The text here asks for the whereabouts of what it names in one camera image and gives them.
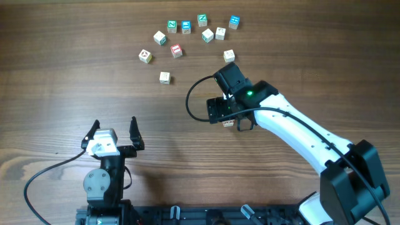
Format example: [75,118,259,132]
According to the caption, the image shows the white block green N side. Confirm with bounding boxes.
[202,29,214,43]

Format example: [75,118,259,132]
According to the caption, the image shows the white block yellow C side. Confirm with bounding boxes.
[223,49,235,63]

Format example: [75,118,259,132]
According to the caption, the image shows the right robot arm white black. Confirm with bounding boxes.
[207,62,390,224]

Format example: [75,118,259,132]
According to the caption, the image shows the black left camera cable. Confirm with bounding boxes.
[23,149,87,225]

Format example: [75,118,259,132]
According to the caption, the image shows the green N block left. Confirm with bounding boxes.
[167,20,178,33]

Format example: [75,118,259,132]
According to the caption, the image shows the black camera cable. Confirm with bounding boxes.
[185,75,391,225]
[23,149,87,225]

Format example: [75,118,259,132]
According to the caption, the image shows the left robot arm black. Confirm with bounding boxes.
[75,116,144,225]

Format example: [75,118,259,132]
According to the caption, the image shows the white block blue side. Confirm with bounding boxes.
[159,72,171,84]

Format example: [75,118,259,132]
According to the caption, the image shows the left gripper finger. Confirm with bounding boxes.
[81,120,100,149]
[129,116,144,151]

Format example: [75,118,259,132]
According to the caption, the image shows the blue block far right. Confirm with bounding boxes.
[229,15,240,30]

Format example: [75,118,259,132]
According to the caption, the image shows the green N block right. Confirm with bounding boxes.
[197,14,208,27]

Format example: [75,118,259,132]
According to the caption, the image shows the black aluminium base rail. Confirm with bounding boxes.
[127,205,308,225]

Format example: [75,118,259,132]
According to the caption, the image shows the black right camera cable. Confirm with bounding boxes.
[185,75,391,225]

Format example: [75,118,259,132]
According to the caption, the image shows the blue top block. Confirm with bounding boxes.
[181,21,191,34]

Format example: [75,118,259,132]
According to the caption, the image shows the white block number two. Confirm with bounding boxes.
[215,27,226,40]

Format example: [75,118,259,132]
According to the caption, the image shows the white block red side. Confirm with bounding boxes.
[222,119,235,125]

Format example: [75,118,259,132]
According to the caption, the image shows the red top block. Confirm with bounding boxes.
[171,44,183,58]

